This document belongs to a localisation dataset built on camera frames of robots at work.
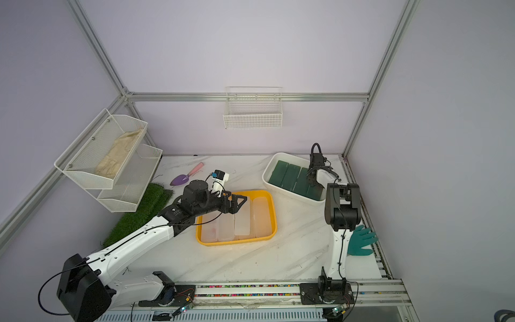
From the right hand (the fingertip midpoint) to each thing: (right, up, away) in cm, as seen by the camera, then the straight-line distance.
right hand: (320, 183), depth 105 cm
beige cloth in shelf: (-89, +8, -30) cm, 94 cm away
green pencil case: (-9, -1, +1) cm, 9 cm away
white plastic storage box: (-21, -7, -4) cm, 23 cm away
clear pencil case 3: (-31, -19, -16) cm, 39 cm away
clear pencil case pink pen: (-45, -10, -49) cm, 68 cm away
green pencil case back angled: (-15, +2, +3) cm, 16 cm away
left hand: (-40, -5, -28) cm, 49 cm away
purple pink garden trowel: (-75, +2, +4) cm, 75 cm away
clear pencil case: (-47, -19, -17) cm, 54 cm away
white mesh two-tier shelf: (-94, -4, -15) cm, 95 cm away
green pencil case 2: (-4, -5, -4) cm, 7 cm away
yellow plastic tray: (-32, -5, -7) cm, 34 cm away
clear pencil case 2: (-40, -16, -17) cm, 46 cm away
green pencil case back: (-22, +5, +4) cm, 22 cm away
